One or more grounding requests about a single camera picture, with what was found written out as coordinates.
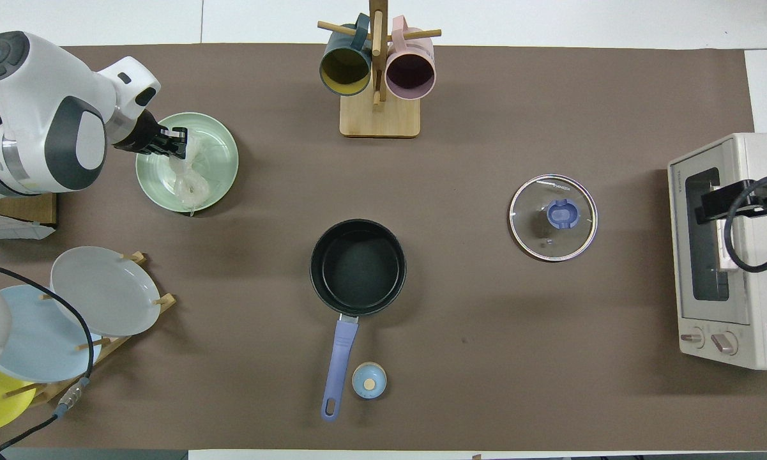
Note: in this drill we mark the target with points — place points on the cork topped wooden board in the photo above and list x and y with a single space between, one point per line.
25 207

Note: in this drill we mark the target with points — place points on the pink mug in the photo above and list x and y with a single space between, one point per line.
410 73

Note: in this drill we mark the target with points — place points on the teal mug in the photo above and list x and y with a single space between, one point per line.
345 70

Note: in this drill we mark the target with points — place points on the light blue plate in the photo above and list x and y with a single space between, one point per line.
38 338

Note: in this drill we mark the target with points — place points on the wooden mug tree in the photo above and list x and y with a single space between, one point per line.
380 118

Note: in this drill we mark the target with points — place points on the wooden plate rack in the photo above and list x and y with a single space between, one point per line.
112 348

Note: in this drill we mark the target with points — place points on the clear vermicelli packet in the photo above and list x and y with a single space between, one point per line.
190 182

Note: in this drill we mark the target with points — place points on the cream toaster oven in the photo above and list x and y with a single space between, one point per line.
766 255

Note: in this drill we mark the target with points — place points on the grey plate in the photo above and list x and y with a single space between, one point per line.
102 291

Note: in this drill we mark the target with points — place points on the brown table mat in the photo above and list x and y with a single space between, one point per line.
485 128

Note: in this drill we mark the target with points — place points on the glass lid with blue knob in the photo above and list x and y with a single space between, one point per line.
552 217

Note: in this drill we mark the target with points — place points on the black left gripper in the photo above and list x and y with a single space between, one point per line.
142 137

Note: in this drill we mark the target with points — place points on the mint green plate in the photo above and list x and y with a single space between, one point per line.
220 153

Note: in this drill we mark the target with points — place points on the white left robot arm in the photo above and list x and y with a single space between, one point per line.
38 108

